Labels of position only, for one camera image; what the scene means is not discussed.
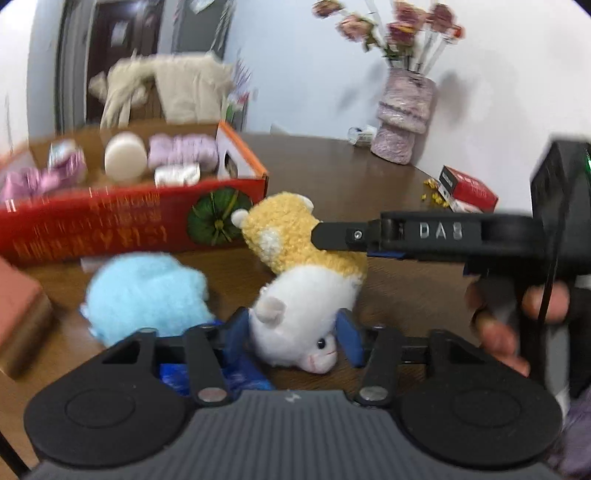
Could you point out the pink mottled vase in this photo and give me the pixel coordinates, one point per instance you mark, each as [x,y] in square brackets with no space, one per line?
[401,115]

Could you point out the blue tissue packet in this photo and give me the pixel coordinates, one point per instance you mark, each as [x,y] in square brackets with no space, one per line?
[244,376]

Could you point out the white fabric piece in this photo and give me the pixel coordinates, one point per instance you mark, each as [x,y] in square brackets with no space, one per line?
[178,175]

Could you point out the small white jar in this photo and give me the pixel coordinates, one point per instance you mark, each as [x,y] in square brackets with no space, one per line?
[360,135]

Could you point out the beige coat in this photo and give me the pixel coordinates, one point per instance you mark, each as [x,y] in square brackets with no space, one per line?
[184,87]

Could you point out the flat white box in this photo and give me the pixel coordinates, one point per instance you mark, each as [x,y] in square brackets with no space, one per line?
[464,206]

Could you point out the yellow and white plush toy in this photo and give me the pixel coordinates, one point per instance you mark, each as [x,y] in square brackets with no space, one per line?
[304,286]

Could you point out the pink sponge block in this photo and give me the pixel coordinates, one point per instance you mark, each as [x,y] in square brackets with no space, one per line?
[21,314]

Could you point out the white foam sponge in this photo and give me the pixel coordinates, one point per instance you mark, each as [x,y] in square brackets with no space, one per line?
[124,157]

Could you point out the light blue plush toy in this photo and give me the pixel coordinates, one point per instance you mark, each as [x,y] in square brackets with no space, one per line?
[143,295]

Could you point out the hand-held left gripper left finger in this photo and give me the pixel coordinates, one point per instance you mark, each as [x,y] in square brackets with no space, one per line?
[240,337]

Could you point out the yellow dried petals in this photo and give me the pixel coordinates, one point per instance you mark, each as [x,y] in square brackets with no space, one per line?
[436,196]

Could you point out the pink satin cloth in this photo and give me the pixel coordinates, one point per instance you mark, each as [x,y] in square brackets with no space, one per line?
[27,184]

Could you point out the clear plastic packet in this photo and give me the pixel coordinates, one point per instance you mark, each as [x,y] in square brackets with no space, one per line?
[62,150]

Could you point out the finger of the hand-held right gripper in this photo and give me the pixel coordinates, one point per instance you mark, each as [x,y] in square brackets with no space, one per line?
[360,235]

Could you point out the person's right hand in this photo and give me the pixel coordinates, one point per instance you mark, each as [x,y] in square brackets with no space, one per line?
[498,341]

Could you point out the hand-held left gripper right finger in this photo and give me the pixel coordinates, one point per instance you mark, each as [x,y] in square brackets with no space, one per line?
[348,337]

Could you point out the lavender knit pouch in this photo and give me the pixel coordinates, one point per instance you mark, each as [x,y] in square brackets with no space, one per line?
[184,150]

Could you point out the dark wooden door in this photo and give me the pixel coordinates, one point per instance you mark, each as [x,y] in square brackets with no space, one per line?
[120,27]

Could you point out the red cardboard box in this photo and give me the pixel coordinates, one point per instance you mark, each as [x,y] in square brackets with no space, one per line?
[92,226]

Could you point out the purple cloth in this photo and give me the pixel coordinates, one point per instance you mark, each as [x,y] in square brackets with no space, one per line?
[575,438]

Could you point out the grey cabinet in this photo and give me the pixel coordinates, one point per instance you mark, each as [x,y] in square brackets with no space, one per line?
[203,27]

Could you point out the red and black box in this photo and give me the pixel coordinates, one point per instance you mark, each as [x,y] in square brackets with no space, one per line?
[471,187]

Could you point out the dried pink roses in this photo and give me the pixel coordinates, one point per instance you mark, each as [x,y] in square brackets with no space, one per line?
[401,32]

